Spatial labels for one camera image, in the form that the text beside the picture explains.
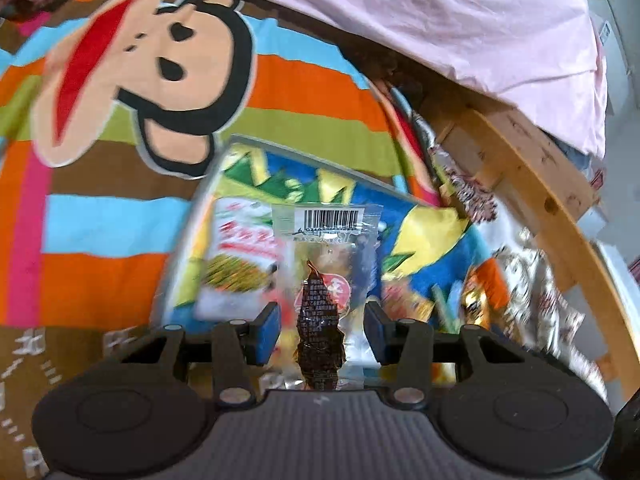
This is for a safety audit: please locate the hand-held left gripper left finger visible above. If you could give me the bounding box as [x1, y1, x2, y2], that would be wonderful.
[112, 302, 281, 407]

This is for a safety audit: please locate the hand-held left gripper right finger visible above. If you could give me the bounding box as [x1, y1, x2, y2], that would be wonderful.
[364, 301, 523, 407]

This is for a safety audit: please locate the green bean snack packet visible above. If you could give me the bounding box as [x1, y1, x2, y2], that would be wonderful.
[197, 197, 288, 321]

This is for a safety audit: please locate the clear packet brown snack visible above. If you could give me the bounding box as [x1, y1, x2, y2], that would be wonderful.
[272, 202, 383, 393]

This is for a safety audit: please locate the metal tray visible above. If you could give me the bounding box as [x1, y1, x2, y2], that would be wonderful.
[152, 134, 481, 331]

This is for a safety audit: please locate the dinosaur print tray liner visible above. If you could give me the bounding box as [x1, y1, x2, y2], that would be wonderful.
[170, 142, 481, 331]

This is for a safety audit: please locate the floral quilt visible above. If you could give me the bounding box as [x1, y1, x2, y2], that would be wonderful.
[420, 115, 608, 396]

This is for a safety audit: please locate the monkey print striped blanket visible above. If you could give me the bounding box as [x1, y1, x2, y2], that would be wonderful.
[0, 0, 451, 480]

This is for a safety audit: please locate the pink sheet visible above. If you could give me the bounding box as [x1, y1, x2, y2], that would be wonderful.
[0, 0, 608, 158]

